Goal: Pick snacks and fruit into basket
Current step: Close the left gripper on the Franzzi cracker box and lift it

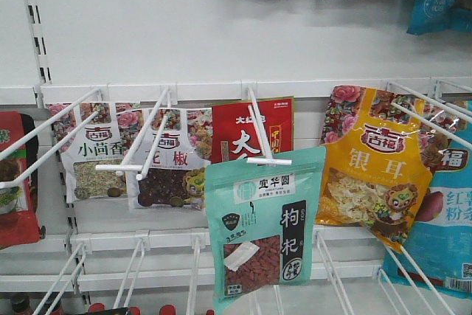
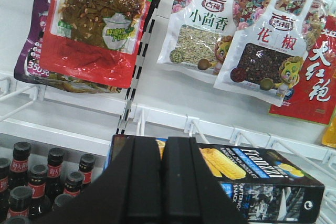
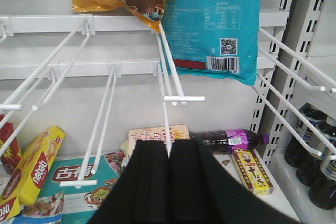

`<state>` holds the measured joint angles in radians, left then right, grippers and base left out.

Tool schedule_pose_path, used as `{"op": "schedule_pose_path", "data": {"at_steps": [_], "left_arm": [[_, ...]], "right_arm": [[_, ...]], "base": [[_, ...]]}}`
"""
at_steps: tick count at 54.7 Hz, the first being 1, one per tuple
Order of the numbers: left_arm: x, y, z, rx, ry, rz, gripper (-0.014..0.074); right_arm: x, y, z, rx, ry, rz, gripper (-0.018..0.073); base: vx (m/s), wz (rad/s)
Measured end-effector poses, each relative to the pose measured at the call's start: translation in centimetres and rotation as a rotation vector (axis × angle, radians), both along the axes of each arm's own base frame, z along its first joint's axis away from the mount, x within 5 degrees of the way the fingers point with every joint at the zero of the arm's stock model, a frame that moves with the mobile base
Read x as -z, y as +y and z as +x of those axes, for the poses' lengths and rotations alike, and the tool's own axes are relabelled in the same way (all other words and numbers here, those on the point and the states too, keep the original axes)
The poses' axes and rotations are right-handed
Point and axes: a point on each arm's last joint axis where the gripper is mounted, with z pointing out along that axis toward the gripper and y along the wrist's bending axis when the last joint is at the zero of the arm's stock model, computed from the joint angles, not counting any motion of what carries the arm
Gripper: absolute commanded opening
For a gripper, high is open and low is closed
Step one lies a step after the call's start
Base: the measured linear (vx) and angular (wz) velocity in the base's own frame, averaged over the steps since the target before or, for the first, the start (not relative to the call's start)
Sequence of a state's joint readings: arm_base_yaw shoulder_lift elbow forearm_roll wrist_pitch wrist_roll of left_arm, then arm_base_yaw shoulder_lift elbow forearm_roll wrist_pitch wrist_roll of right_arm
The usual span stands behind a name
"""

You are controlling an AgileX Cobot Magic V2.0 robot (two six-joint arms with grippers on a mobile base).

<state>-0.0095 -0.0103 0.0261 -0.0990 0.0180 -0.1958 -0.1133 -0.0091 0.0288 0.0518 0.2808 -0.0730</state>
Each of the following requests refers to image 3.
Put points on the white peg hook centre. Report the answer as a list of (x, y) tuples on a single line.
[(167, 60)]

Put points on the purple label dark bottle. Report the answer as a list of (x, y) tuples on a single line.
[(228, 141)]

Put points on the red snack pouch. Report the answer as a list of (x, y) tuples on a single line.
[(12, 156)]

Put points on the yellow Nabati wafer box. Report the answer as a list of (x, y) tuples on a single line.
[(31, 172)]

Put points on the yellow red spice box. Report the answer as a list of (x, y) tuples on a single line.
[(251, 173)]

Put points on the orange cream snack box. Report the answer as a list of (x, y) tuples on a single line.
[(177, 132)]

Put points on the white peg hook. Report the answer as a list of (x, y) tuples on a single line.
[(167, 60), (91, 160)]

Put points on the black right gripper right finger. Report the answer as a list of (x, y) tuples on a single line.
[(202, 191)]

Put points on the blue sweet potato noodle bag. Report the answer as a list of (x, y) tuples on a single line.
[(214, 38)]

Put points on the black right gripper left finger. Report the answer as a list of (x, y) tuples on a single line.
[(140, 194)]

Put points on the white peg hook lower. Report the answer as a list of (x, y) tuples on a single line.
[(91, 160)]

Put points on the dark soy sauce bottle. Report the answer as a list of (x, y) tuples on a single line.
[(322, 191)]

